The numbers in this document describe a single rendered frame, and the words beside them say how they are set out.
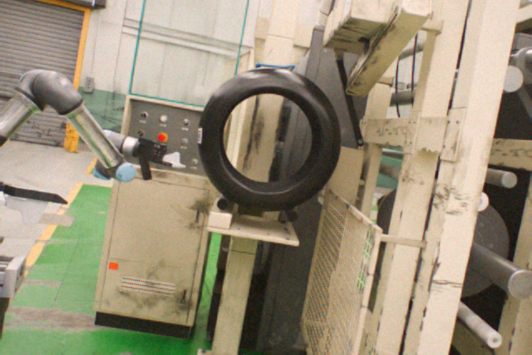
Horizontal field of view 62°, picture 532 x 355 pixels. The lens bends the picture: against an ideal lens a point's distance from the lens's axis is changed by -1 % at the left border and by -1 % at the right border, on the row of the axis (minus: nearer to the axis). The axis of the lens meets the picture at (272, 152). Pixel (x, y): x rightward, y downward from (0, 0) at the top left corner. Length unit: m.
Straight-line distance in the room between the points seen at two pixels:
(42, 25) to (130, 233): 8.79
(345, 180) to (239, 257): 0.62
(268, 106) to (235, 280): 0.85
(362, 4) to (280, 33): 0.66
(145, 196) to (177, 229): 0.24
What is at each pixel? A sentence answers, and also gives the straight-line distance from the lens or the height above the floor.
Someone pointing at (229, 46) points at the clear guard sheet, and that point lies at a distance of 2.47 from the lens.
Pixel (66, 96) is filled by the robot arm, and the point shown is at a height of 1.21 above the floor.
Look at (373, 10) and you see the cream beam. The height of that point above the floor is 1.67.
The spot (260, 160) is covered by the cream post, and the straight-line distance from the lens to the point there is 2.13.
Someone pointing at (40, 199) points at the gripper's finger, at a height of 1.05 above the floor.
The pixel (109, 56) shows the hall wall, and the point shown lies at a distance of 10.76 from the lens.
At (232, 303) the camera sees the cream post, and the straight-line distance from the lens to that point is 2.29.
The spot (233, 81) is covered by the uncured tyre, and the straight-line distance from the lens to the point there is 1.77.
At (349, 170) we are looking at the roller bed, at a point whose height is 1.10.
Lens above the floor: 1.23
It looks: 3 degrees down
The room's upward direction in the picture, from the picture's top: 10 degrees clockwise
